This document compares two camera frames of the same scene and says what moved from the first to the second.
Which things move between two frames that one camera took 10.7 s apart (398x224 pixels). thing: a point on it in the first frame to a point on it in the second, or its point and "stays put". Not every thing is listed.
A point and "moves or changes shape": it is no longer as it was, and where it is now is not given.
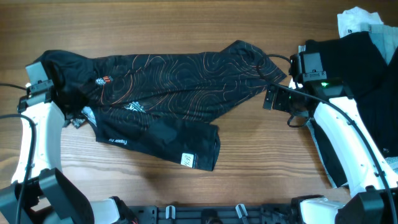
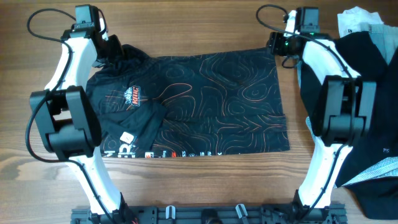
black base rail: (251, 214) stays put
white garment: (356, 20) stays put
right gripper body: (285, 99) to (280, 46)
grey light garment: (385, 38) stays put
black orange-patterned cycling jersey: (161, 106) moves or changes shape
